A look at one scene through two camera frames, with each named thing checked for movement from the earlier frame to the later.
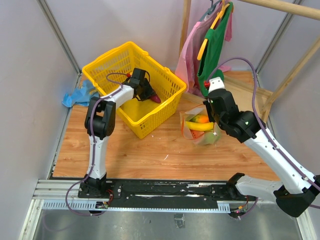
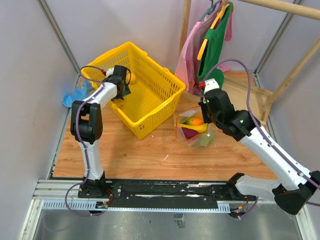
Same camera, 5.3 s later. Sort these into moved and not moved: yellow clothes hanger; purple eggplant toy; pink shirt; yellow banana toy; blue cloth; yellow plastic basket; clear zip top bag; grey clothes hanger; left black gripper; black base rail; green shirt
Moved: yellow banana toy; left black gripper; clear zip top bag; purple eggplant toy
Not moved: grey clothes hanger; yellow plastic basket; pink shirt; yellow clothes hanger; black base rail; green shirt; blue cloth
